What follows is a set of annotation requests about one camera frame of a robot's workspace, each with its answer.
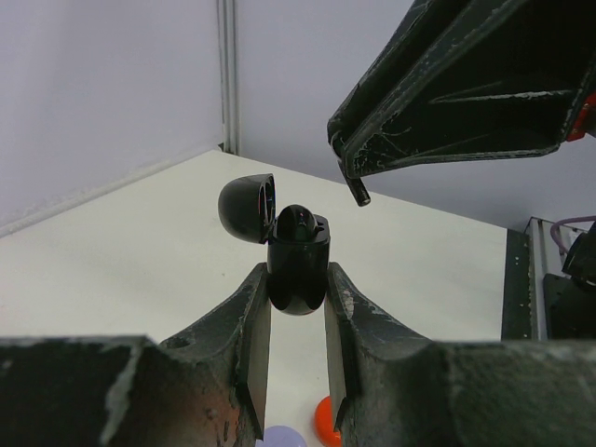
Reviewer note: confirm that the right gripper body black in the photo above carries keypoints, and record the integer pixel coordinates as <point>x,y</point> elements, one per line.
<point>576,64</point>

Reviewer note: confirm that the aluminium frame rail right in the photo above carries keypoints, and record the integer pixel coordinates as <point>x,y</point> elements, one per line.
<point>227,29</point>

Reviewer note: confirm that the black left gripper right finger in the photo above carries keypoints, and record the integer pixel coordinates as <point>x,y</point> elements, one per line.
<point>391,386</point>

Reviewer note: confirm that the black earbud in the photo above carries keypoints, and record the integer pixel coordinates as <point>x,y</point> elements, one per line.
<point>355,186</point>
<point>296,223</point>

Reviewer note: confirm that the purple earbud charging case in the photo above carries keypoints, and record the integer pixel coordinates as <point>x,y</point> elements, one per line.
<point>282,436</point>

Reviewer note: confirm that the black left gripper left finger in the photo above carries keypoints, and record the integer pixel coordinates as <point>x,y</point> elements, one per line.
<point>203,386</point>

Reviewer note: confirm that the orange earbud charging case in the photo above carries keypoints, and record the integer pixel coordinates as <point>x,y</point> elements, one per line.
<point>323,424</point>

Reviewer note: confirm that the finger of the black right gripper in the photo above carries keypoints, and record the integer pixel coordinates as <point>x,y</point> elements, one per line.
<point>469,80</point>

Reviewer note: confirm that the aluminium front frame rail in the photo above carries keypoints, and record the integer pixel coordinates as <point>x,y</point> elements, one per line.
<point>545,259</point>

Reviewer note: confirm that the black earbud charging case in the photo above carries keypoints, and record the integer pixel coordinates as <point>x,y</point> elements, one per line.
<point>296,271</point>

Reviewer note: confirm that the aluminium frame rail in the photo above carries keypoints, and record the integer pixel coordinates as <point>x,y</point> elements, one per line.
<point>545,259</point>
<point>227,29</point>

